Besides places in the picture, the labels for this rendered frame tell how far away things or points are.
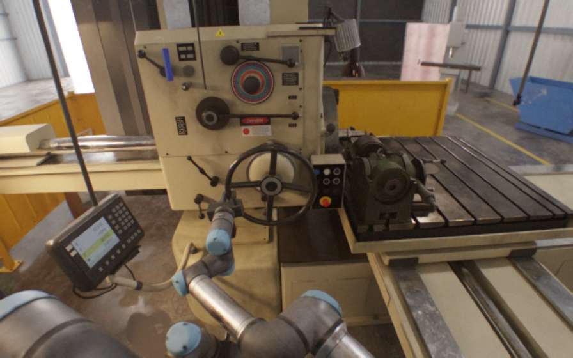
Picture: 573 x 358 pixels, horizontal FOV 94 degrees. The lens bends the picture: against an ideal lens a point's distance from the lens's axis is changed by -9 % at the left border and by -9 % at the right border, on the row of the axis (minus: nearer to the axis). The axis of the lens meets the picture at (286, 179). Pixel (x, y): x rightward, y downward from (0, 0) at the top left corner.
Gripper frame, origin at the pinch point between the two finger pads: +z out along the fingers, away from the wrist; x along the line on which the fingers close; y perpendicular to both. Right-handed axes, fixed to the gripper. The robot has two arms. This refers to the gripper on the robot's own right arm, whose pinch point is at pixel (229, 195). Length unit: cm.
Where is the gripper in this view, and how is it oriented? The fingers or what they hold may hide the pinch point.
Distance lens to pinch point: 121.4
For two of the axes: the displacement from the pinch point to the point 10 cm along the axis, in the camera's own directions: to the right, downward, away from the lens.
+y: -1.7, -8.6, -4.8
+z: -0.4, -4.8, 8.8
